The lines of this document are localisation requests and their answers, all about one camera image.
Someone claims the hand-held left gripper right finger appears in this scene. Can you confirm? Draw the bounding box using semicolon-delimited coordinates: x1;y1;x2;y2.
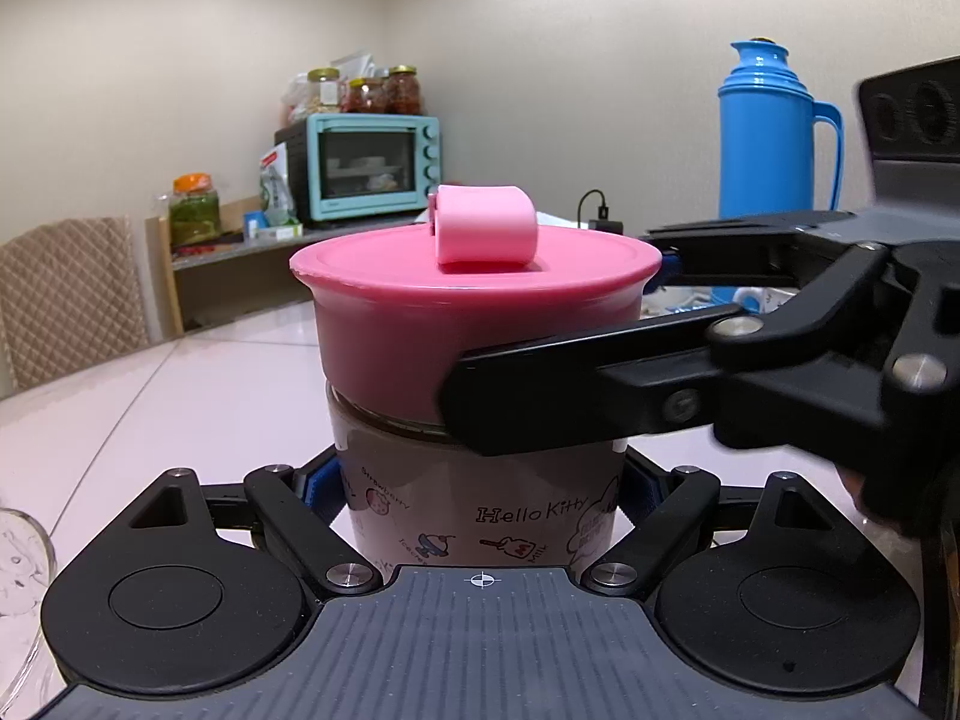
583;451;835;595

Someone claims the wooden side cabinet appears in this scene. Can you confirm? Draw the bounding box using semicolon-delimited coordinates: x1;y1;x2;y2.
144;195;320;340

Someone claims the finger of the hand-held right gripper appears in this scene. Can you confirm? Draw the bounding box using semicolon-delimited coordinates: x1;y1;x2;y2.
637;208;901;293
438;241;960;467

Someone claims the tall red-filled glass jar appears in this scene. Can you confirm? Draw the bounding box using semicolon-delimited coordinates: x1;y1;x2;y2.
384;65;423;116

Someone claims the yellow-lid glass jar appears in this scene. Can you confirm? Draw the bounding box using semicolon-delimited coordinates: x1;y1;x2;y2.
307;68;343;116

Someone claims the person's right hand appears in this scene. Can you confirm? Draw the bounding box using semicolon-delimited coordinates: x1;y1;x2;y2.
834;465;871;520

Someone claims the green jar with orange lid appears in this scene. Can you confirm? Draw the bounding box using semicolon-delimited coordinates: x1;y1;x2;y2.
168;173;221;246

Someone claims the beige quilted chair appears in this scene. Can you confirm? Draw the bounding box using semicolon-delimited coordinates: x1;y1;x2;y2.
0;215;152;392

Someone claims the pink bottle cap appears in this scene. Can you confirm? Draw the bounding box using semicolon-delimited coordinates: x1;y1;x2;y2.
289;184;665;422

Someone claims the Hello Kitty white cup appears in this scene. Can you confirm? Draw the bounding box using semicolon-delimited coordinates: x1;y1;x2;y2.
325;381;629;580

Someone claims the small blue box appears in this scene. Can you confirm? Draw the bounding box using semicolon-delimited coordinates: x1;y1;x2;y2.
243;209;305;242

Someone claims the clear glass cup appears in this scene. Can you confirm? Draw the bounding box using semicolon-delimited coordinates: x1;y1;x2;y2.
0;507;59;700

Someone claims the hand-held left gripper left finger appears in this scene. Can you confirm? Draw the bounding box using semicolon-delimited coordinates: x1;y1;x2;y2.
124;451;385;595

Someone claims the small red-filled glass jar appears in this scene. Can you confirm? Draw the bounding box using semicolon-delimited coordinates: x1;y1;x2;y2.
346;78;386;114

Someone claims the teal toaster oven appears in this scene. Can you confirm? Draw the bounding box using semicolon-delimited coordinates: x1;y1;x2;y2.
273;114;443;229

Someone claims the clear plastic bag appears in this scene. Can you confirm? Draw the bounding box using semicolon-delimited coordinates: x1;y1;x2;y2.
280;73;313;130

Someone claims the black charger with cable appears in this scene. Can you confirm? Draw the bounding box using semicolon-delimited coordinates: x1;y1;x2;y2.
577;190;626;236

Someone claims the green and white bag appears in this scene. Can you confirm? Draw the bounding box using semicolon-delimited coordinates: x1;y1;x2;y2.
258;145;299;227

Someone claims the blue thermos jug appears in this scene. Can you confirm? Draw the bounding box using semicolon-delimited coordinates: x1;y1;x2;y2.
717;37;845;221

